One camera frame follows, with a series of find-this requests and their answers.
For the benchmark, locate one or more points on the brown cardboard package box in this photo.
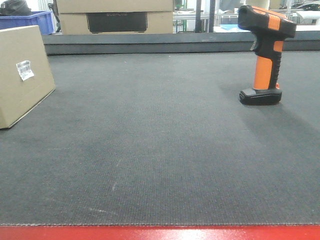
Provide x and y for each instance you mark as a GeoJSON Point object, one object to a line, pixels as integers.
{"type": "Point", "coordinates": [18, 98]}

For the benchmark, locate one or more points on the orange black barcode scanner gun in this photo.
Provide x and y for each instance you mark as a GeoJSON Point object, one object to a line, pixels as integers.
{"type": "Point", "coordinates": [270, 30]}

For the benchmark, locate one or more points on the large cardboard box lower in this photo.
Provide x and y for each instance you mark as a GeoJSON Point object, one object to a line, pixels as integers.
{"type": "Point", "coordinates": [77, 24]}

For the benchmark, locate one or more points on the large cardboard box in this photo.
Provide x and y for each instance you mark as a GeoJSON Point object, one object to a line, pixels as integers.
{"type": "Point", "coordinates": [77, 24]}
{"type": "Point", "coordinates": [99, 6]}

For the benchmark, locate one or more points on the large cardboard box upper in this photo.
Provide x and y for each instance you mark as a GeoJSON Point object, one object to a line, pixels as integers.
{"type": "Point", "coordinates": [99, 6]}

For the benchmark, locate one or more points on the white barcode label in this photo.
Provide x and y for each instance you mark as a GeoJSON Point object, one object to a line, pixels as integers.
{"type": "Point", "coordinates": [24, 70]}

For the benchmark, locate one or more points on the blue plastic bin background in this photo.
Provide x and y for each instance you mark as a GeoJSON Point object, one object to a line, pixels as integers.
{"type": "Point", "coordinates": [44, 19]}

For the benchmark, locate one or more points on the red metal work table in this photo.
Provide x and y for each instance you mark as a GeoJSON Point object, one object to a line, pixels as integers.
{"type": "Point", "coordinates": [262, 232]}

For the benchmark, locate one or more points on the black bag in bin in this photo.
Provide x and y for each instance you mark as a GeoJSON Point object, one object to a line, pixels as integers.
{"type": "Point", "coordinates": [15, 8]}

